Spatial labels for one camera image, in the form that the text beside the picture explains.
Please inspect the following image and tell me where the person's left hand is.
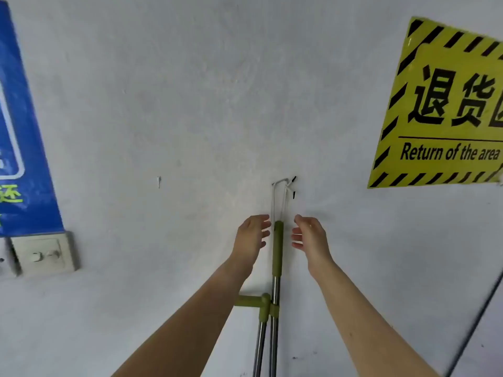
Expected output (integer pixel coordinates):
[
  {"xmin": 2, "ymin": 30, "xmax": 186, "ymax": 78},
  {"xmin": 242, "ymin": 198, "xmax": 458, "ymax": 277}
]
[{"xmin": 232, "ymin": 214, "xmax": 272, "ymax": 273}]

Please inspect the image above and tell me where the person's right hand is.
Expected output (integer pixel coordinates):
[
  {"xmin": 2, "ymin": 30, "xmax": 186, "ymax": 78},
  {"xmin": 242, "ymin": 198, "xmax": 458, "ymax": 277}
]
[{"xmin": 291, "ymin": 214, "xmax": 335, "ymax": 278}]

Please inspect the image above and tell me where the green broom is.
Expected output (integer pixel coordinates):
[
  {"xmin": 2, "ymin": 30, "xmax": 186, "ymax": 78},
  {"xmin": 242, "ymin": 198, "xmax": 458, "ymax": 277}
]
[{"xmin": 269, "ymin": 176, "xmax": 292, "ymax": 377}]

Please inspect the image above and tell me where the green dustpan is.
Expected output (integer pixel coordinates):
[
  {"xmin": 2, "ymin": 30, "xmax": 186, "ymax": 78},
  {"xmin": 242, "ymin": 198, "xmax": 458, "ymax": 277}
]
[{"xmin": 234, "ymin": 293, "xmax": 280, "ymax": 377}]

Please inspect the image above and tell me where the person's right forearm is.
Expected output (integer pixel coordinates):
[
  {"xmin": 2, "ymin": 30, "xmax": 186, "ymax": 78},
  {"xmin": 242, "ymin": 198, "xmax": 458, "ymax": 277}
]
[{"xmin": 309, "ymin": 262, "xmax": 441, "ymax": 377}]

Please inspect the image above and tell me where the person's left forearm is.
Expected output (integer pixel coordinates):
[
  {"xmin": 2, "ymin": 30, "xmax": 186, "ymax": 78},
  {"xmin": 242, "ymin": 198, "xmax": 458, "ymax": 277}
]
[{"xmin": 112, "ymin": 264, "xmax": 257, "ymax": 377}]

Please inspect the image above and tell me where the yellow black striped sign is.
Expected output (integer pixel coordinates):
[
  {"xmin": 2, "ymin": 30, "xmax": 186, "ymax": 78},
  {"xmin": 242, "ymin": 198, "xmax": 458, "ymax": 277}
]
[{"xmin": 367, "ymin": 16, "xmax": 503, "ymax": 189}]

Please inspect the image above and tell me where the white wall switch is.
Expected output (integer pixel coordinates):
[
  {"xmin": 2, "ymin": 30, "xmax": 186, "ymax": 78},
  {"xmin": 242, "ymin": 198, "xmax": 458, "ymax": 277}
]
[
  {"xmin": 0, "ymin": 237, "xmax": 18, "ymax": 278},
  {"xmin": 9, "ymin": 231, "xmax": 78, "ymax": 278}
]

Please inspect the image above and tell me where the blue wall sign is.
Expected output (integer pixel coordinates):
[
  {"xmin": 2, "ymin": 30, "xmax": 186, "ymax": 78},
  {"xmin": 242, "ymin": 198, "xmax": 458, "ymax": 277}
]
[{"xmin": 0, "ymin": 0, "xmax": 65, "ymax": 238}]

